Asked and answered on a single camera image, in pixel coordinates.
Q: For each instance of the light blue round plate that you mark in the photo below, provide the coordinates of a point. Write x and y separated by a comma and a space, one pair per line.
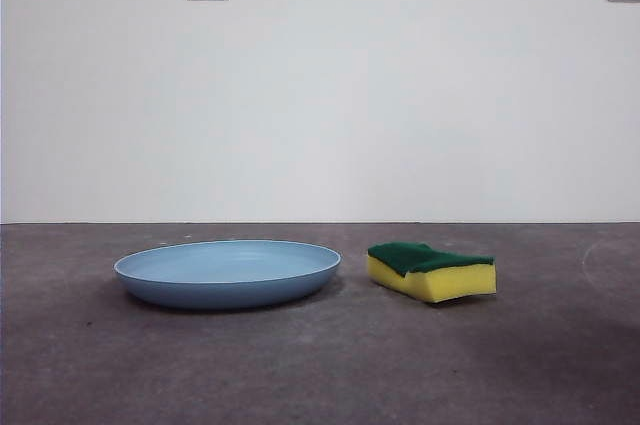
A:
225, 280

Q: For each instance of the yellow sponge with green scourer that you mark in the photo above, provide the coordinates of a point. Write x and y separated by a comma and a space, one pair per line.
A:
435, 277

